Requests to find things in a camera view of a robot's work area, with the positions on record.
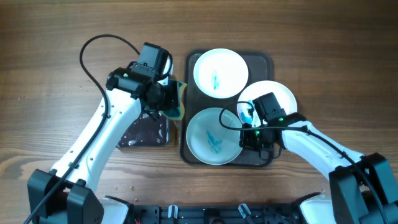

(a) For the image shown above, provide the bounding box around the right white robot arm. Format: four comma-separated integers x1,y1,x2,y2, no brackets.
243,113,397,223

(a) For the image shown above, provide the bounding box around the right black cable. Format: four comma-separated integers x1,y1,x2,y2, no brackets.
218,101,389,224

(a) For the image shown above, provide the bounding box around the left black cable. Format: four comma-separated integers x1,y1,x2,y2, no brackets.
23,34,142,224

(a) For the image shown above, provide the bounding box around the white plate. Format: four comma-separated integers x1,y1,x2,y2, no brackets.
185,108,243,166
236,80,298,128
193,49,249,99

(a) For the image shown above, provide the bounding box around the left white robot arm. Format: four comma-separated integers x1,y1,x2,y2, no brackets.
26,65,184,223

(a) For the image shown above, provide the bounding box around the black cable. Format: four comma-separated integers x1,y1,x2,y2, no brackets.
218,101,389,224
23,34,142,224

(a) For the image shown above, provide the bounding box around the large dark serving tray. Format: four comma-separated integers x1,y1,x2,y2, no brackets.
180,49,274,169

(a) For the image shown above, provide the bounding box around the green yellow sponge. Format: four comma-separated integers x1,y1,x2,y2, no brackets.
161,80,187,121

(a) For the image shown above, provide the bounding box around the small black water tray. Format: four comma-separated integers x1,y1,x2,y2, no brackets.
116,67,175,148

